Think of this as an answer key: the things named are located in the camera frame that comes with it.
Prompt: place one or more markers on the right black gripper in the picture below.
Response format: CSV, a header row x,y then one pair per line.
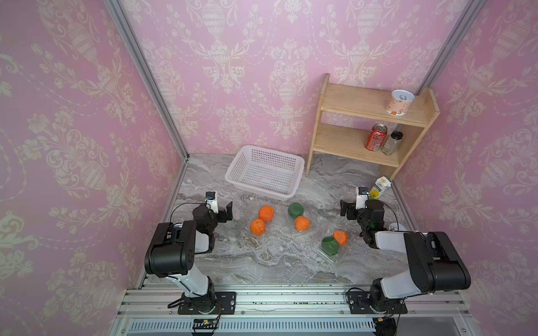
x,y
345,206

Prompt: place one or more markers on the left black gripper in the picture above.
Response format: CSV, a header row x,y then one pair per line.
x,y
221,213

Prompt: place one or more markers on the orange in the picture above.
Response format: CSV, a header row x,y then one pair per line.
x,y
302,223
257,227
341,237
266,214

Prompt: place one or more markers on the green fruit container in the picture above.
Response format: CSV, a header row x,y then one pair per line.
x,y
295,210
330,246

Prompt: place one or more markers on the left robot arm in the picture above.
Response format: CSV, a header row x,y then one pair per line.
x,y
171,255

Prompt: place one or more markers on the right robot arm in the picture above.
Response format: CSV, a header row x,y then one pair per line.
x,y
434,263

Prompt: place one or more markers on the lemon drink carton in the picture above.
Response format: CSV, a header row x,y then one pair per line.
x,y
380,186

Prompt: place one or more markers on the yellow tin can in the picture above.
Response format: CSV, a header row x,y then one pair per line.
x,y
397,227

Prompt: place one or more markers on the white plastic basket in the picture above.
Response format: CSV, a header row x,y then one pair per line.
x,y
266,172

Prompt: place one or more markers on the glass jar black lid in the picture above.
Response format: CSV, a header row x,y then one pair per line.
x,y
392,144

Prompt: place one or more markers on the red soda can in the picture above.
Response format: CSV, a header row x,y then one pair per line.
x,y
377,136

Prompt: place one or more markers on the wooden two-tier shelf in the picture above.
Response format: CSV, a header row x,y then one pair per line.
x,y
369,104

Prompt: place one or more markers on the white orange paper cup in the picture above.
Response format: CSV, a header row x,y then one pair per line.
x,y
399,102

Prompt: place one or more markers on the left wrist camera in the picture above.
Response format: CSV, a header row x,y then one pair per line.
x,y
211,200

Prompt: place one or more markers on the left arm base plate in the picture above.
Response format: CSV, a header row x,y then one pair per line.
x,y
212,303

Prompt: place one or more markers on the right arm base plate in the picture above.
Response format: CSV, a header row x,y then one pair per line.
x,y
363,303

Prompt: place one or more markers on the aluminium rail frame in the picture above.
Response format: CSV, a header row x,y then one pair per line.
x,y
305,309

